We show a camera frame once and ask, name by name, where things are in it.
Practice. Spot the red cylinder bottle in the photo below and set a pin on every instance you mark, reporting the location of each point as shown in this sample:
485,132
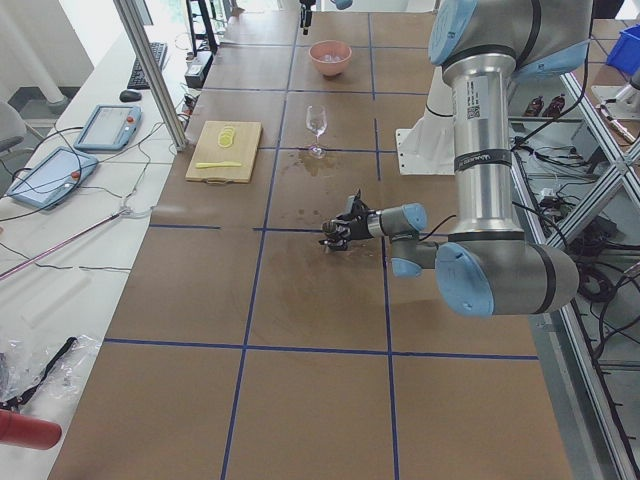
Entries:
28,432

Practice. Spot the steel double jigger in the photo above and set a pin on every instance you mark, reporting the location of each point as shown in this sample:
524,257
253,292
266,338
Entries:
331,230

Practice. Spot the black computer mouse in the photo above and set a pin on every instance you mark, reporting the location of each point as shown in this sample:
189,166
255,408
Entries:
127,96

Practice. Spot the blue teach pendant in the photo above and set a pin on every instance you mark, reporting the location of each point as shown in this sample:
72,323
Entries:
109,128
53,179

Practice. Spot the yellow plastic knife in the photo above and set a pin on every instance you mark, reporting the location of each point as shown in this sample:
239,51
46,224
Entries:
221,164

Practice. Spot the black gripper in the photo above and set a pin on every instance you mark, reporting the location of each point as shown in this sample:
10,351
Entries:
359,228

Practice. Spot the blue teach pendant near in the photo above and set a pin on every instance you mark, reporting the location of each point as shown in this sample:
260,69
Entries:
53,179

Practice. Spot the clear wine glass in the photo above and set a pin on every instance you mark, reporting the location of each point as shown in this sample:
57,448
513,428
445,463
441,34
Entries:
316,123

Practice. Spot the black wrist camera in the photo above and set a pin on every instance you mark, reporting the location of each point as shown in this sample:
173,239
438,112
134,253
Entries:
355,206

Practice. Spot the pink bowl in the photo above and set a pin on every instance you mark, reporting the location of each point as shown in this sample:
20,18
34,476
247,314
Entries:
333,47

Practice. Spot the blue teach pendant far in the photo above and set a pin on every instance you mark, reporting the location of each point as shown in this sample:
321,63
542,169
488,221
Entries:
109,128

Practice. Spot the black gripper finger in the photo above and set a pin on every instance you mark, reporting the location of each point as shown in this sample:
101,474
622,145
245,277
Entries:
306,14

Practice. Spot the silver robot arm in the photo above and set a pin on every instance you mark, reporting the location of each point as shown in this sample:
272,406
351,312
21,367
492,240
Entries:
486,267
340,5

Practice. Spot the bamboo cutting board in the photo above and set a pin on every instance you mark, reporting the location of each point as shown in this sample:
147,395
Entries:
244,150

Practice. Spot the aluminium frame post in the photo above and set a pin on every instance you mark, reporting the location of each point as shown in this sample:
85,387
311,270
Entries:
135,30

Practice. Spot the blue storage bin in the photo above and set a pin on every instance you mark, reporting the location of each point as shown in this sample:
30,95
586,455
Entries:
625,55

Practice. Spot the crumpled clear plastic bag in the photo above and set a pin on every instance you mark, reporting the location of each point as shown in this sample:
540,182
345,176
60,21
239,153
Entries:
45,378

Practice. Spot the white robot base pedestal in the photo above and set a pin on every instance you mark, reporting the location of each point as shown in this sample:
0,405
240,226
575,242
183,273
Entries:
428,147

